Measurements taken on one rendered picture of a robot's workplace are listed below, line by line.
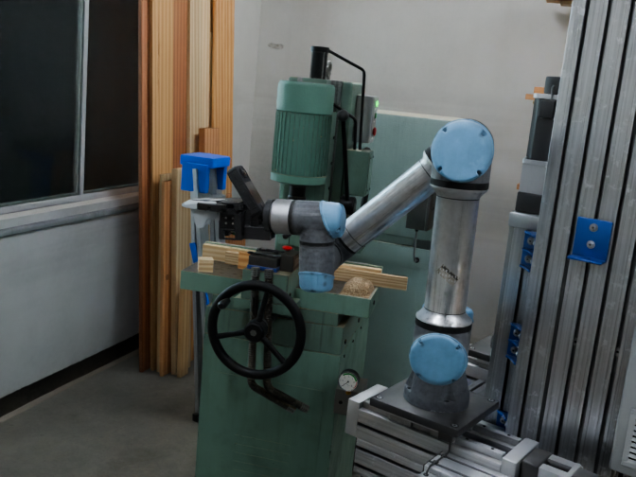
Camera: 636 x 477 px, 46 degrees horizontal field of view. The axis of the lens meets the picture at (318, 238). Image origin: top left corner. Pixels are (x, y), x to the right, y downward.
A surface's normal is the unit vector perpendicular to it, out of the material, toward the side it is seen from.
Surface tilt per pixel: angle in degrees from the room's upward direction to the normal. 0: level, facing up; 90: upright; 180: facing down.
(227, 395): 90
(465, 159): 82
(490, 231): 90
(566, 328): 90
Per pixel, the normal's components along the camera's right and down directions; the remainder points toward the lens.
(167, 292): 0.93, 0.12
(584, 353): -0.59, 0.11
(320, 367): -0.22, 0.18
